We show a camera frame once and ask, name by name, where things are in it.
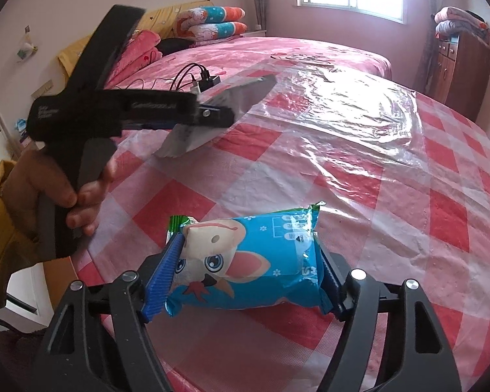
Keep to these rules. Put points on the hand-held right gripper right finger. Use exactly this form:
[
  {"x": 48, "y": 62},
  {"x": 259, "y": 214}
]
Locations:
[{"x": 330, "y": 286}]

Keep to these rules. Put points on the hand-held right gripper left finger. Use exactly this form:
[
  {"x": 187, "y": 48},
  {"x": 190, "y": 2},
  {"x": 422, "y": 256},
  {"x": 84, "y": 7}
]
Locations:
[{"x": 163, "y": 277}]

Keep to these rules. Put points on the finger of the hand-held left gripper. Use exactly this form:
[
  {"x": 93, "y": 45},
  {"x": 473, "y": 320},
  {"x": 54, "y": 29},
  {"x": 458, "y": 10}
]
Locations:
[{"x": 212, "y": 116}]

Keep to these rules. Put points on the foil snack bag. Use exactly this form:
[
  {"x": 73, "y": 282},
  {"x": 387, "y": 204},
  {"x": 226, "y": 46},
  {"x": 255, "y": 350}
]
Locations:
[{"x": 245, "y": 98}]

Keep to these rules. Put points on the blue wet wipes pack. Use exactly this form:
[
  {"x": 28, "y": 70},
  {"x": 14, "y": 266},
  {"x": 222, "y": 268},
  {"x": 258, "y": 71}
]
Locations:
[{"x": 249, "y": 269}]

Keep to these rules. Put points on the person's left forearm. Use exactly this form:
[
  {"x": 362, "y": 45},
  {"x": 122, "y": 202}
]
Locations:
[{"x": 4, "y": 232}]

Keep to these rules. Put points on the person's left hand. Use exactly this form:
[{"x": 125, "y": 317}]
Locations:
[{"x": 41, "y": 179}]

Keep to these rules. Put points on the yellow headboard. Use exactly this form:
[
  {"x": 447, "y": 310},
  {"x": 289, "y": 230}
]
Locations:
[{"x": 71, "y": 55}]

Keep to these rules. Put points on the folded pink blanket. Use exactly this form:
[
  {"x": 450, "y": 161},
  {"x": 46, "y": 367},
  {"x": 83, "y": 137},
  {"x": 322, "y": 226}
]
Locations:
[{"x": 141, "y": 53}]

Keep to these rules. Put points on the black cloth bundle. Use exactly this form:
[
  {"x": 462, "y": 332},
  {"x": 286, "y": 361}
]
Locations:
[{"x": 175, "y": 45}]

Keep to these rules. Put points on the red checked plastic tablecloth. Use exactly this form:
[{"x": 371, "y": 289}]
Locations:
[{"x": 392, "y": 196}]

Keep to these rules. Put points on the hanging curtain beside cabinet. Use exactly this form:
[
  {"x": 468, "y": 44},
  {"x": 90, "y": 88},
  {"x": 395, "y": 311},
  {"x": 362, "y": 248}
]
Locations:
[{"x": 428, "y": 28}]

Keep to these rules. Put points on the brown wooden cabinet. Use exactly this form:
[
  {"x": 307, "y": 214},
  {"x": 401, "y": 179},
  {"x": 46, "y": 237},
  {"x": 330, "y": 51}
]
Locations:
[{"x": 461, "y": 77}]

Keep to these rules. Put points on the folded quilts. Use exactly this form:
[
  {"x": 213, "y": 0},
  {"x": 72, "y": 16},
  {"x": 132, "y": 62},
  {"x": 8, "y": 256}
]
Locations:
[{"x": 461, "y": 22}]

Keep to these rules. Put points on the beige wall switch plate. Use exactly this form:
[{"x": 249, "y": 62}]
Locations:
[{"x": 43, "y": 89}]

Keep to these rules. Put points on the small hanging wall bag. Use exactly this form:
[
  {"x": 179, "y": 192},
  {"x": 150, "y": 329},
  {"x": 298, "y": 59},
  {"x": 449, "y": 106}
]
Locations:
[{"x": 26, "y": 47}]

